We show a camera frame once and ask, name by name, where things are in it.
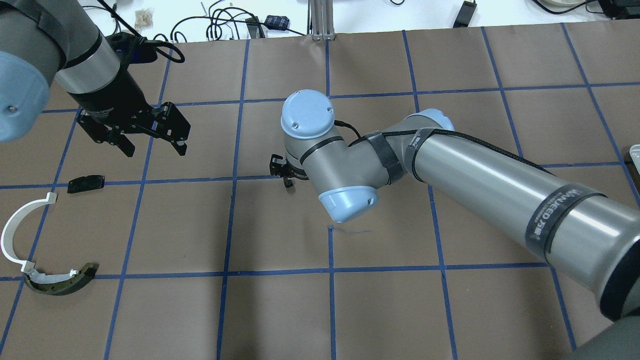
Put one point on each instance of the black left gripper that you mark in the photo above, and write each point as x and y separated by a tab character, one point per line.
111	103

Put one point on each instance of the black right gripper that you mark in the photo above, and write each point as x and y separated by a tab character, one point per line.
280	167

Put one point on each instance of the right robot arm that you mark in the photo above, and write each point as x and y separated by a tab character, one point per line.
576	229

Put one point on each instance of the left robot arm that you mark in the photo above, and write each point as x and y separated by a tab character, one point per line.
46	41

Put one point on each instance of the metal ribbed tray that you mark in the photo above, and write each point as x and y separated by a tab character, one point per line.
634	153

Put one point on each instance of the small black flat part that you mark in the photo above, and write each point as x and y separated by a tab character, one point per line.
86	183

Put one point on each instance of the brown paper table cover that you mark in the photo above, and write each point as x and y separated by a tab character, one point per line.
205	256

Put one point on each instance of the blue checkered small box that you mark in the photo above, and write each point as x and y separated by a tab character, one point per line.
277	22

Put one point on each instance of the white curved plastic arc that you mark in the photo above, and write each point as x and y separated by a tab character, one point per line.
12	224

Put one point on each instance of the dark green curved brake shoe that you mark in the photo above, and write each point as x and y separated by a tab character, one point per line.
60	284

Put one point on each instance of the black power adapter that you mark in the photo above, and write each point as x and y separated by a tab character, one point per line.
465	14

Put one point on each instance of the aluminium frame post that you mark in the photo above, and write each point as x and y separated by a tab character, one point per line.
321	20

